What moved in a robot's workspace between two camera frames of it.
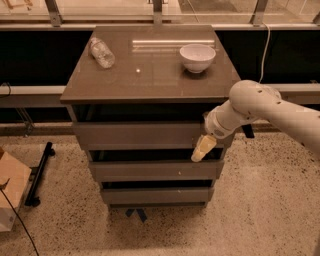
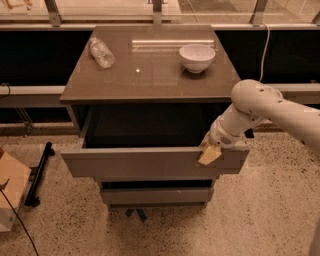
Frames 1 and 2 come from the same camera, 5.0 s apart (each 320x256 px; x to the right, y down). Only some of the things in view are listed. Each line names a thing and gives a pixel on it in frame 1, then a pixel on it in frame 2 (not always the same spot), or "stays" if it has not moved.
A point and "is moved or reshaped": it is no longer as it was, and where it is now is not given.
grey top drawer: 145,136 is moved or reshaped
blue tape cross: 140,212 stays
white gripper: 213,127 -> 219,136
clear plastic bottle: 102,54 stays
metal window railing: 226,15 stays
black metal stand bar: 35,176 stays
